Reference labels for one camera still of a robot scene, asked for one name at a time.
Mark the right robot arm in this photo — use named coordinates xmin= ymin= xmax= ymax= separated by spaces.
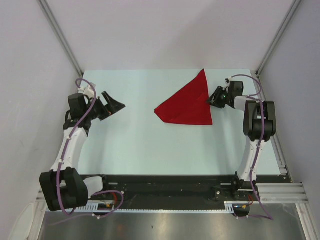
xmin=206 ymin=78 xmax=277 ymax=201

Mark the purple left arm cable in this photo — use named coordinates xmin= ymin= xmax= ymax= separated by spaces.
xmin=48 ymin=78 xmax=125 ymax=226

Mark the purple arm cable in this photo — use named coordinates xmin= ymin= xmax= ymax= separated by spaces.
xmin=224 ymin=74 xmax=275 ymax=221
xmin=48 ymin=78 xmax=125 ymax=226

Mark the white slotted cable duct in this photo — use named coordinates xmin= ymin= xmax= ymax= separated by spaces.
xmin=46 ymin=201 xmax=237 ymax=215

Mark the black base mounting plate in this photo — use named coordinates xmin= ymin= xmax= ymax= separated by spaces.
xmin=82 ymin=174 xmax=293 ymax=204

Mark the red cloth napkin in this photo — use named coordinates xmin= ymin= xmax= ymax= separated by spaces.
xmin=154 ymin=69 xmax=213 ymax=126

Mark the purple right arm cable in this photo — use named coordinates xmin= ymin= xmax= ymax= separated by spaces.
xmin=224 ymin=74 xmax=275 ymax=221

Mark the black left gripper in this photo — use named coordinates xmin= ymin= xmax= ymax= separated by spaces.
xmin=84 ymin=92 xmax=125 ymax=121

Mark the aluminium front rail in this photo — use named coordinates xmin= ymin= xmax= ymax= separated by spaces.
xmin=36 ymin=182 xmax=310 ymax=204

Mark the right aluminium frame post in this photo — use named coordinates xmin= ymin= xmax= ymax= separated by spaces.
xmin=255 ymin=0 xmax=303 ymax=77

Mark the left aluminium frame post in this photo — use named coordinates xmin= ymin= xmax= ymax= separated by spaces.
xmin=36 ymin=0 xmax=84 ymax=77

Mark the aluminium frame post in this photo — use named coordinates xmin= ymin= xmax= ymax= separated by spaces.
xmin=36 ymin=0 xmax=84 ymax=77
xmin=255 ymin=0 xmax=303 ymax=77

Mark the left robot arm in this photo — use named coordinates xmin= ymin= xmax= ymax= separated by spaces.
xmin=39 ymin=91 xmax=125 ymax=212

